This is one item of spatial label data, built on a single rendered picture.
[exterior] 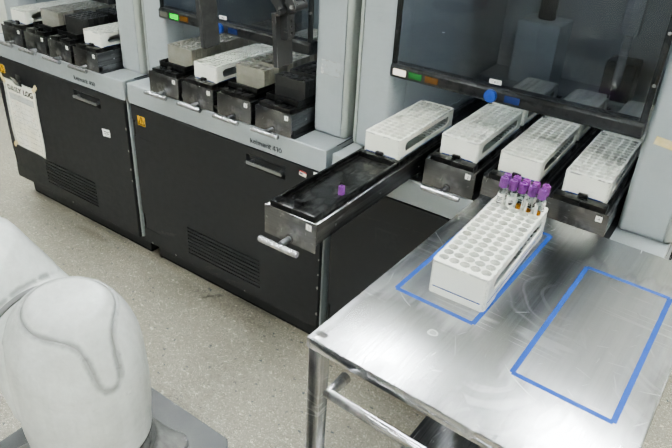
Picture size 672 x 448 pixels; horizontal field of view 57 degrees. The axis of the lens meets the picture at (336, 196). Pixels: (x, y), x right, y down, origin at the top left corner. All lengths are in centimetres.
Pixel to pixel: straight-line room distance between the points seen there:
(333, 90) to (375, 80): 14
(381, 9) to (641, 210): 77
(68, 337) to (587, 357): 71
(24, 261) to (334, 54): 106
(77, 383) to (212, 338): 142
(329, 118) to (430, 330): 94
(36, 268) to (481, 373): 63
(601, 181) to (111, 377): 106
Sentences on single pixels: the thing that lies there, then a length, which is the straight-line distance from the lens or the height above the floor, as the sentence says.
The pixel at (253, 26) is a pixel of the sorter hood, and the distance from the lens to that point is 188.
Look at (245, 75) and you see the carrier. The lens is 194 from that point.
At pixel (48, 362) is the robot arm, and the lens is 79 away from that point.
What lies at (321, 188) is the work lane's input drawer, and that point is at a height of 80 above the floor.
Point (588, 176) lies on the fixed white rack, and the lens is 146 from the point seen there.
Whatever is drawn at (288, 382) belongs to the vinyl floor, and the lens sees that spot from 204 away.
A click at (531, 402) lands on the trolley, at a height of 82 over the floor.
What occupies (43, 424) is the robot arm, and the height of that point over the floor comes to 85.
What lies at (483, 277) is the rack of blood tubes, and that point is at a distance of 101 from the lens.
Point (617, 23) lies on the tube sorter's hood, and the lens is 141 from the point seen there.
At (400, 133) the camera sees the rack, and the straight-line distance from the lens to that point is 153.
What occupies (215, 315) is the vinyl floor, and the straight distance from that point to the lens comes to 229.
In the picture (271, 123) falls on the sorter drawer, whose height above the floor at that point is 76.
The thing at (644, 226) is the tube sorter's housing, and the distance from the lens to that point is 154.
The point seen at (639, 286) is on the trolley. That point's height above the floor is 82.
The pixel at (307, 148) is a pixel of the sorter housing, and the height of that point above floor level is 72.
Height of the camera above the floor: 145
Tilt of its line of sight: 29 degrees down
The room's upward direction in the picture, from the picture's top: 3 degrees clockwise
